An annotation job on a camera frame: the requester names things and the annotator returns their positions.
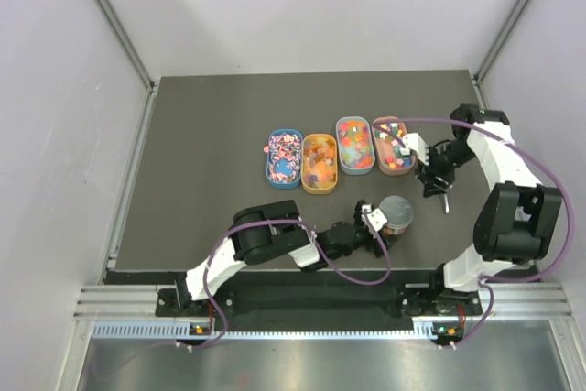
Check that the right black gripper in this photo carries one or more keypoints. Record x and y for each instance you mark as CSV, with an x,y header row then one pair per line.
x,y
427,176

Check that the clear round jar lid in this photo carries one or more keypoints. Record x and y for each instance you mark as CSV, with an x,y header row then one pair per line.
x,y
397,210

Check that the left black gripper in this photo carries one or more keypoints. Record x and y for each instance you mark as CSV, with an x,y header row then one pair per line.
x,y
378,240

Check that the blue tray of lollipops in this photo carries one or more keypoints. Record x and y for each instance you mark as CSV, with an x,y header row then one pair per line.
x,y
283,162

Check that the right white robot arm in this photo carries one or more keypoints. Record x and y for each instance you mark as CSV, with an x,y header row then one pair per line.
x,y
516,223

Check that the pink tray of star candies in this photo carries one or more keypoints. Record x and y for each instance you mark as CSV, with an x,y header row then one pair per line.
x,y
388,152

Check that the clear plastic jar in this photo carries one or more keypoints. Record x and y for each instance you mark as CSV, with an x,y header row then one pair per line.
x,y
392,232

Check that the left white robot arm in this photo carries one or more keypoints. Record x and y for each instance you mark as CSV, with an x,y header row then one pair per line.
x,y
266,232

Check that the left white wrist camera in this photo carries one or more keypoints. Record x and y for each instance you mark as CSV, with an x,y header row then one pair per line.
x,y
373,217

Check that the yellow tray of popsicle candies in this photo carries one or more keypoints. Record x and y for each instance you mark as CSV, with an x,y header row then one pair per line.
x,y
319,166

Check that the light blue tray of gummies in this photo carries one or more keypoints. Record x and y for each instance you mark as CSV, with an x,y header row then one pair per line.
x,y
355,145

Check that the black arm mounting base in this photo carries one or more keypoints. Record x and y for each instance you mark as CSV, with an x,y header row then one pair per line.
x,y
397,301

